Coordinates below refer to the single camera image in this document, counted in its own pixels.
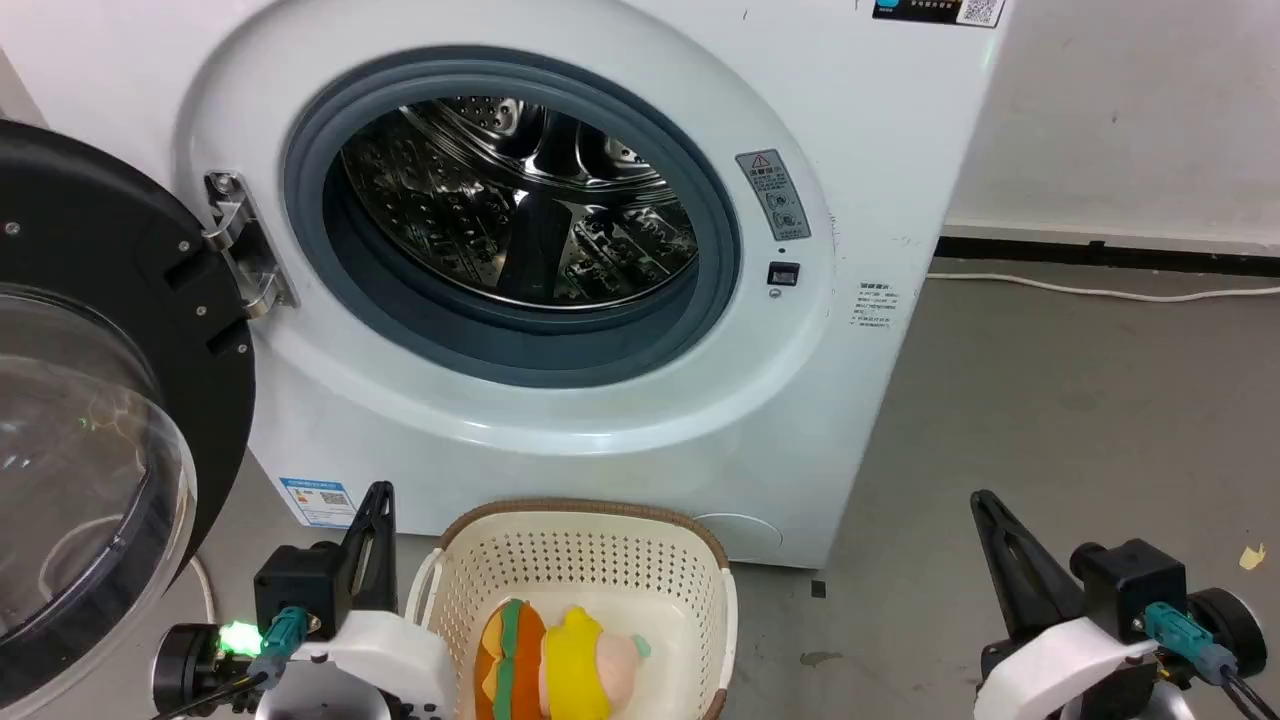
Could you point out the steel perforated drum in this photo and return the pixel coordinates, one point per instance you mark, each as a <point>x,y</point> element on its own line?
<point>520,220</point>

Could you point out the cream perforated laundry basket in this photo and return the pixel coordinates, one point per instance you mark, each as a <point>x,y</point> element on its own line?
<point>590,560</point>

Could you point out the white front-load washing machine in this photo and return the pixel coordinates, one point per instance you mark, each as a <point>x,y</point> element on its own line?
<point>600,420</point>

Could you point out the grey rubber door gasket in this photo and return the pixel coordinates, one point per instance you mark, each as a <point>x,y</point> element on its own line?
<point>400,320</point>

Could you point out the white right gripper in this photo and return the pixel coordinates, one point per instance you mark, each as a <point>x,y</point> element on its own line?
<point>1060,670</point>

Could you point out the black door lock latch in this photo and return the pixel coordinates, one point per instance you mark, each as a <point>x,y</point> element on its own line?
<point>783,274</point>

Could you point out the dark sticker with QR code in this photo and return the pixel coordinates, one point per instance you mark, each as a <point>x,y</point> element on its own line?
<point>930,9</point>

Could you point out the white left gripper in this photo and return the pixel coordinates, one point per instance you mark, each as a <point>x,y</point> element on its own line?
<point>390,650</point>

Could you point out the hamburger plush toy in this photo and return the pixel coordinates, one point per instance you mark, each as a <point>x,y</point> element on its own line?
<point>510,660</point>

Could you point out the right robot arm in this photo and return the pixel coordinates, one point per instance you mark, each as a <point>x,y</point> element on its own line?
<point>1235,625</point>

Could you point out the blue energy label sticker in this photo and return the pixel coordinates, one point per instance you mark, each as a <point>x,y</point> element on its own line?
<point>318,502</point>

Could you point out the yellow paper scrap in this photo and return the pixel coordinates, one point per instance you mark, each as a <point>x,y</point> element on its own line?
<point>1253,557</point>

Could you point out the silver metal door hinge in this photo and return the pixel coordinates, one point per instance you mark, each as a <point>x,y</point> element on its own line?
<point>246,250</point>

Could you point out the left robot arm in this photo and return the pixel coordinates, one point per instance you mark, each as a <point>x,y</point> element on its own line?
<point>195,665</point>

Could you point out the grey printed text label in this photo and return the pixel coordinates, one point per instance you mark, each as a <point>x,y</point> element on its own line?
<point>875,305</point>

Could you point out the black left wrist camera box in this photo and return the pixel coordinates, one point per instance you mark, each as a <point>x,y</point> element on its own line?
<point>300,590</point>

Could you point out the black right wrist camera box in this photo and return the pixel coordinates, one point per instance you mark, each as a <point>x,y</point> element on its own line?
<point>1135,585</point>

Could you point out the black round glass door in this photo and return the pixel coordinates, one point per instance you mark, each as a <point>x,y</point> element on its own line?
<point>100,250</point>

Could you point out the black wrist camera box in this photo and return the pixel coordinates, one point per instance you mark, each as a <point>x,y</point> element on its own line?
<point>300,590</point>
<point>1135,585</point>

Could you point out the grey warning sticker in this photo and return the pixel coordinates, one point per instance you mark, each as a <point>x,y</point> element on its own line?
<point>775,195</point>

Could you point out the yellow and pink plush toy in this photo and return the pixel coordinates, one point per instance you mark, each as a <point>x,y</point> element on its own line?
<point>575,665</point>

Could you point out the black wall baseboard strip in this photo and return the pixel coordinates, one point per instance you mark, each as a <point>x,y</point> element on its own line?
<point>1100,253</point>

